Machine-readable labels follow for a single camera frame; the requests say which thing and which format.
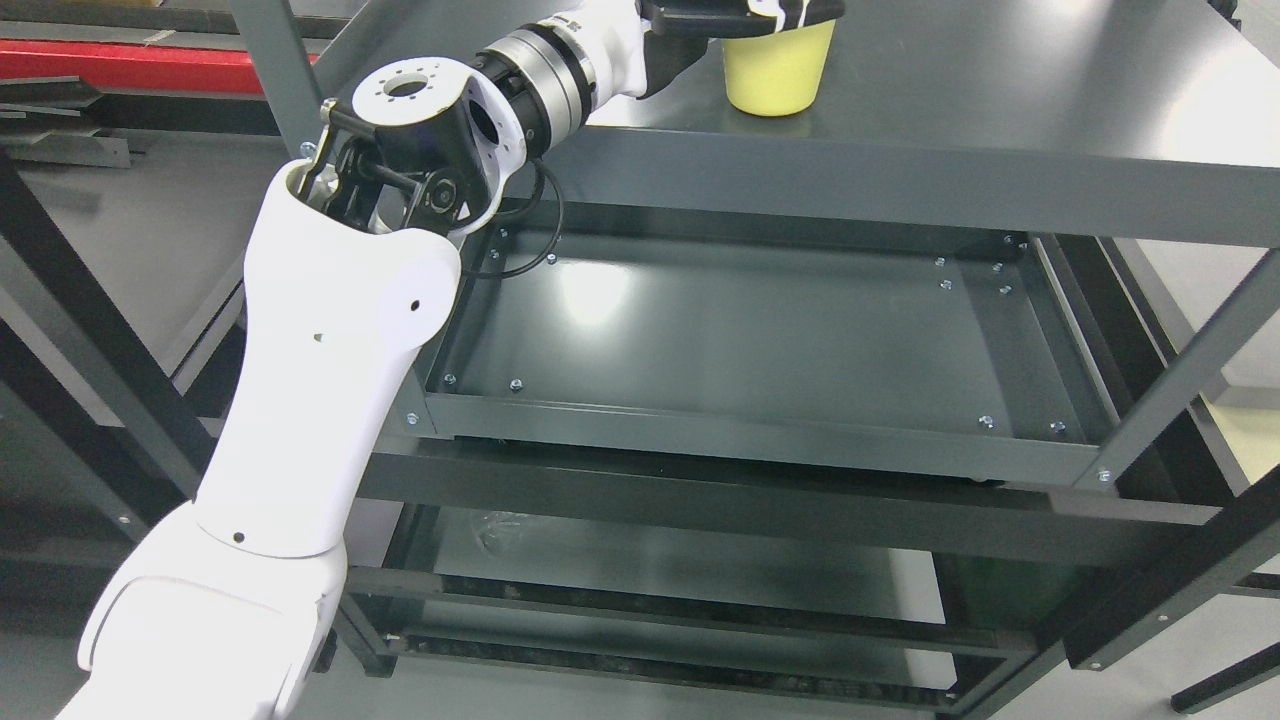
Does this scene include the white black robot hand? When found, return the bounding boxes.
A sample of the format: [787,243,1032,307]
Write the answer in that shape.
[579,1,846,99]

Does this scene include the yellow plastic cup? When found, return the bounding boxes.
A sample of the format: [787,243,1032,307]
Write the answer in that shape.
[722,20,837,117]

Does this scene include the black metal shelf rack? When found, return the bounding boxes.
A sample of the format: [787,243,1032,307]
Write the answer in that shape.
[0,0,1280,720]

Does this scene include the red metal beam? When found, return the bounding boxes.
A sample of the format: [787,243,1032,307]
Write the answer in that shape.
[1,38,265,96]

